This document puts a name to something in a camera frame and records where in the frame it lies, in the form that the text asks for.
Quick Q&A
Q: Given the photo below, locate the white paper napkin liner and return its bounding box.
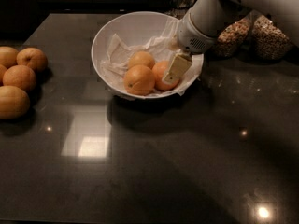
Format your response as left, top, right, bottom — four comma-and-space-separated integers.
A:
100, 17, 204, 97

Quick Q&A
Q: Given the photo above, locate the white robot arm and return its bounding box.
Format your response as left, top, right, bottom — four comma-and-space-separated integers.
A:
163, 0, 299, 84

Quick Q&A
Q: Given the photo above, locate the middle glass jar of grains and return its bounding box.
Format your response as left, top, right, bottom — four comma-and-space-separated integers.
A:
211, 16, 251, 58

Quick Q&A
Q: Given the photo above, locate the far left edge orange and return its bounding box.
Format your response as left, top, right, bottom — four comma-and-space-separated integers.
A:
0, 64, 7, 86

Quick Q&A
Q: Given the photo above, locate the white bowl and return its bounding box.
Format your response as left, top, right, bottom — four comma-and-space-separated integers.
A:
90, 10, 205, 101

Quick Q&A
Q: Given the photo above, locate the right glass jar of grains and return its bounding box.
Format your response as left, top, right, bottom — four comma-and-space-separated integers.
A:
251, 15, 294, 61

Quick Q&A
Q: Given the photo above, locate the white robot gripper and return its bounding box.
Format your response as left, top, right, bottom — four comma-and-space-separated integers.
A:
162, 9, 216, 84

